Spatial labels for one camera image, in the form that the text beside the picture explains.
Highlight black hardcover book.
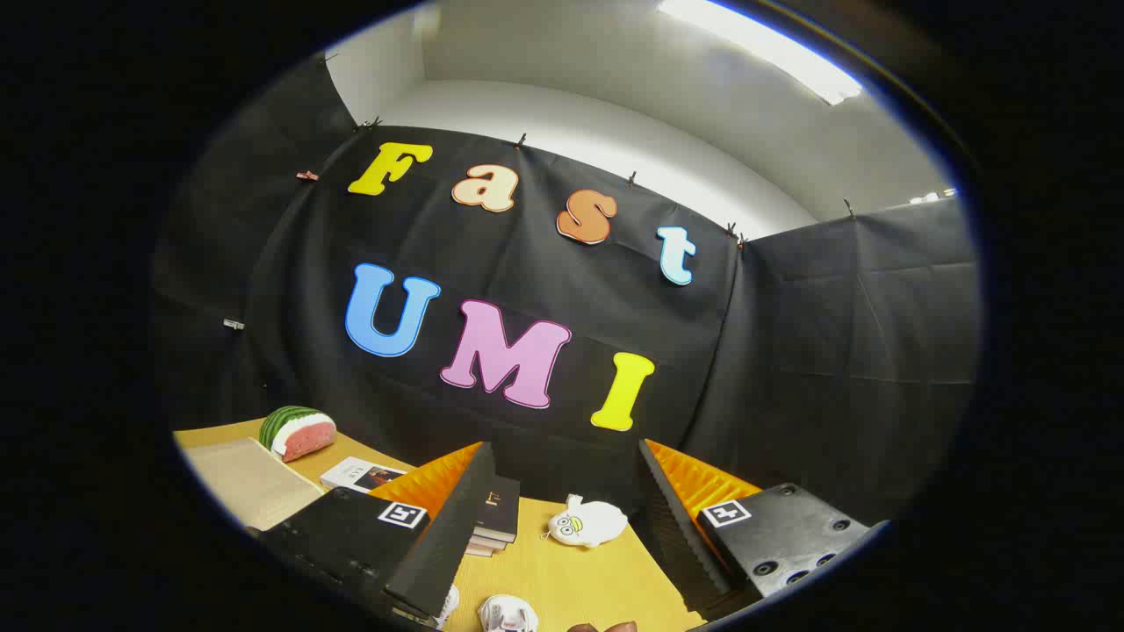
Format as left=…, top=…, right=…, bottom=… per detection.
left=474, top=476, right=521, bottom=543

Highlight white plush toy yellow face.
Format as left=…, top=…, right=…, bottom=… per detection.
left=542, top=493, right=629, bottom=549

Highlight watermelon slice toy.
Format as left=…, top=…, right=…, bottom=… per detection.
left=258, top=406, right=338, bottom=463

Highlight row of black cloth clips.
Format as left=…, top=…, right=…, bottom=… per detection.
left=321, top=51, right=857, bottom=242

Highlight beige fabric storage box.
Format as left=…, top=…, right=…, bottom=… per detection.
left=180, top=437, right=326, bottom=532

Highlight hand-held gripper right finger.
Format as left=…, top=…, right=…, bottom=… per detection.
left=634, top=438, right=890, bottom=615

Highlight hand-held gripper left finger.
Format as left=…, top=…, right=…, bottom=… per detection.
left=261, top=442, right=497, bottom=620

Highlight white book with portrait cover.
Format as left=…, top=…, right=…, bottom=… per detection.
left=320, top=456, right=407, bottom=494

